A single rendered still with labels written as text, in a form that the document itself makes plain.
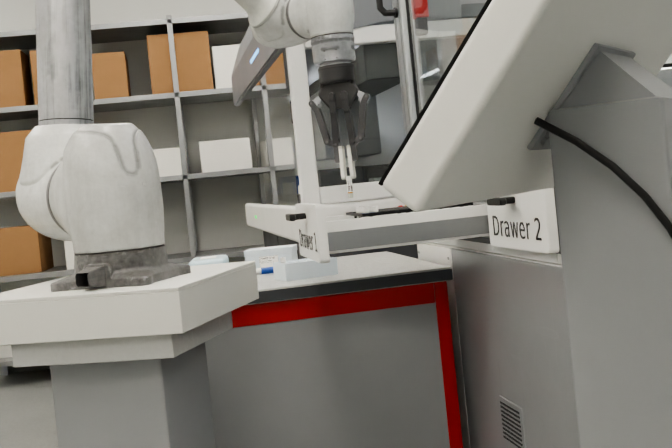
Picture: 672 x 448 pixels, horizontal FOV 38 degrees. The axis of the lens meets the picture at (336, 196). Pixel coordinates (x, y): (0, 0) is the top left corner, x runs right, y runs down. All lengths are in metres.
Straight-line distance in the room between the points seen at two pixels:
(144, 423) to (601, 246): 0.87
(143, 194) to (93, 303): 0.21
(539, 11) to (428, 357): 1.37
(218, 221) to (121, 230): 4.53
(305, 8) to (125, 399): 0.87
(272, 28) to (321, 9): 0.15
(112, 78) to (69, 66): 3.92
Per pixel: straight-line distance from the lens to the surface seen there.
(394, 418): 2.16
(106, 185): 1.65
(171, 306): 1.53
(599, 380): 1.07
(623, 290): 1.04
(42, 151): 1.84
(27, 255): 5.84
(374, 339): 2.12
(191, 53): 5.77
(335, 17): 2.01
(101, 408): 1.68
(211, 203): 6.17
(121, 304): 1.56
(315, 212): 1.82
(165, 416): 1.63
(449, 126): 0.90
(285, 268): 2.16
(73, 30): 1.90
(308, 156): 2.77
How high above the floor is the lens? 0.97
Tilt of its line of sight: 1 degrees down
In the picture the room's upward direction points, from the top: 6 degrees counter-clockwise
